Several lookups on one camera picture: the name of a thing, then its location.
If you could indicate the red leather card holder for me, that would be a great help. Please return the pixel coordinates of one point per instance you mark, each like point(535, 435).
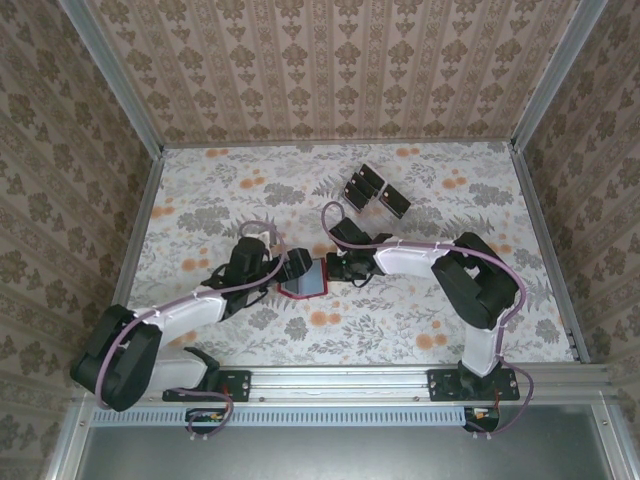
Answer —
point(312, 282)

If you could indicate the clear acrylic card stand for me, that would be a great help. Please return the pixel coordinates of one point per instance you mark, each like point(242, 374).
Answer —
point(376, 204)

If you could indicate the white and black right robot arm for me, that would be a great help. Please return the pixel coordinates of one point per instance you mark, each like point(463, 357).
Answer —
point(410, 260)

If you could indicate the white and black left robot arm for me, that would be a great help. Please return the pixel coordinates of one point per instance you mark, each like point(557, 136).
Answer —
point(185, 318)

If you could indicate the black VIP credit card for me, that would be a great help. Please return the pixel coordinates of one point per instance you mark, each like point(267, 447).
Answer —
point(357, 199)
point(372, 175)
point(361, 184)
point(395, 201)

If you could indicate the floral patterned table covering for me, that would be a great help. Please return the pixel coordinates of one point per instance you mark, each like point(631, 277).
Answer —
point(250, 190)

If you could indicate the grey metal panel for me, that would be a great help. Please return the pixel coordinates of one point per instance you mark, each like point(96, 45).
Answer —
point(350, 455)

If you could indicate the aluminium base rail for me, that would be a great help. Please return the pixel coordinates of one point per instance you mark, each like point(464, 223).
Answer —
point(340, 382)

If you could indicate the aluminium table edge rail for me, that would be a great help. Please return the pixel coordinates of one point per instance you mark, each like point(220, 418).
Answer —
point(135, 250)
point(548, 250)

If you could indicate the aluminium lower frame bar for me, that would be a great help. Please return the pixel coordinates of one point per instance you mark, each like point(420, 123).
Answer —
point(67, 450)
point(612, 445)

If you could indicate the aluminium frame post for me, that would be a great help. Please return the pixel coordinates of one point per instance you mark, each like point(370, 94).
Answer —
point(557, 75)
point(117, 75)

